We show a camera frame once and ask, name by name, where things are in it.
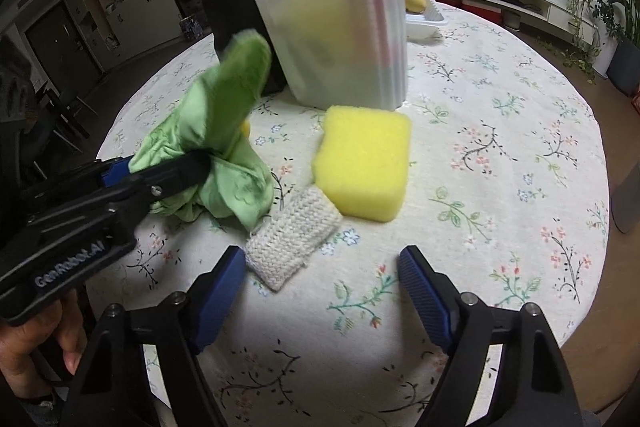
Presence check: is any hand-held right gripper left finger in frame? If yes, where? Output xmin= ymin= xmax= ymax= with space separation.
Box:
xmin=60 ymin=245 xmax=247 ymax=427

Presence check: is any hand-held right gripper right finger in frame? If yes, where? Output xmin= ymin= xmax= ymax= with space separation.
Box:
xmin=398 ymin=245 xmax=586 ymax=427

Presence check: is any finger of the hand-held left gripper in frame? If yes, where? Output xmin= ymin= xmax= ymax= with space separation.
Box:
xmin=22 ymin=159 xmax=132 ymax=220
xmin=112 ymin=152 xmax=211 ymax=228

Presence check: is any green cloth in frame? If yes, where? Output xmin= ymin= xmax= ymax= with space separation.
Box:
xmin=129 ymin=29 xmax=275 ymax=233

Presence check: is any cream knitted pad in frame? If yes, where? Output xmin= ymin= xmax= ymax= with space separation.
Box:
xmin=245 ymin=187 xmax=344 ymax=293

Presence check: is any yellow sponge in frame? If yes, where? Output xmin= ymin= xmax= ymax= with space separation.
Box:
xmin=287 ymin=0 xmax=348 ymax=65
xmin=311 ymin=104 xmax=413 ymax=224

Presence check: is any translucent plastic container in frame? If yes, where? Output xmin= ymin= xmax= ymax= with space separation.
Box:
xmin=248 ymin=0 xmax=408 ymax=112

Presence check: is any white plastic tray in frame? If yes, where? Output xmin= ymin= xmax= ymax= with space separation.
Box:
xmin=402 ymin=0 xmax=449 ymax=42

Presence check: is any person's left hand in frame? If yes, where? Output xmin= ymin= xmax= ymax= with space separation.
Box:
xmin=0 ymin=291 xmax=88 ymax=403

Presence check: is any dark chair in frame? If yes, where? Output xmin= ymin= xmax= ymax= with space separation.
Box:
xmin=44 ymin=86 xmax=97 ymax=144

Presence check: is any floral tablecloth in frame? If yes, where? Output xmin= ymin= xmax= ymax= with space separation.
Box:
xmin=95 ymin=0 xmax=613 ymax=427

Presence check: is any person's dark quilted jacket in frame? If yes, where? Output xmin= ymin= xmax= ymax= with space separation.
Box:
xmin=0 ymin=34 xmax=56 ymax=228

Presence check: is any dark door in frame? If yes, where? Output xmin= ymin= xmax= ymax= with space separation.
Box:
xmin=25 ymin=2 xmax=104 ymax=81

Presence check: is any white cupboard unit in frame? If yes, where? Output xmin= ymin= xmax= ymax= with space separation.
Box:
xmin=65 ymin=0 xmax=187 ymax=72

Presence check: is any black box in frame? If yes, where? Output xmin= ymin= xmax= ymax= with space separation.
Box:
xmin=202 ymin=0 xmax=289 ymax=96

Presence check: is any broad-leaf plant in grey pot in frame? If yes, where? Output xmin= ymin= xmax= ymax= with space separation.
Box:
xmin=605 ymin=0 xmax=640 ymax=95

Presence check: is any trailing plant by cabinet end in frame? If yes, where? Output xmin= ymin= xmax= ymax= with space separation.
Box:
xmin=565 ymin=0 xmax=622 ymax=82

